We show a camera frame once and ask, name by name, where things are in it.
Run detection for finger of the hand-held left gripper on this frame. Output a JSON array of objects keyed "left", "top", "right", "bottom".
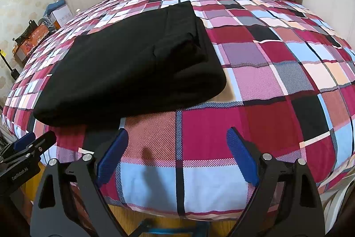
[
  {"left": 24, "top": 131, "right": 57, "bottom": 161},
  {"left": 0, "top": 131, "right": 37, "bottom": 157}
]

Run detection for black stick tool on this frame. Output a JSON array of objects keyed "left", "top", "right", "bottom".
[{"left": 0, "top": 50, "right": 20, "bottom": 79}]

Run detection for orange cardboard box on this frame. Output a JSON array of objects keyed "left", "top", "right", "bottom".
[{"left": 12, "top": 20, "right": 56, "bottom": 62}]

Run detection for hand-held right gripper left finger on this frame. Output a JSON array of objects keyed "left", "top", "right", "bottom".
[{"left": 30, "top": 129, "right": 129, "bottom": 237}]

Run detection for plaid bed blanket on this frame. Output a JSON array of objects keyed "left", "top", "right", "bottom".
[{"left": 1, "top": 0, "right": 355, "bottom": 222}]

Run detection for white cardboard box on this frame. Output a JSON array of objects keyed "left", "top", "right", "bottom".
[{"left": 44, "top": 0, "right": 74, "bottom": 28}]

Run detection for black pants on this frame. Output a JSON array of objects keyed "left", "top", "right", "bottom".
[{"left": 33, "top": 0, "right": 227, "bottom": 128}]

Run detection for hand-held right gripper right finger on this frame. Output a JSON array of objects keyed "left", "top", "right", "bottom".
[{"left": 226, "top": 127, "right": 325, "bottom": 237}]

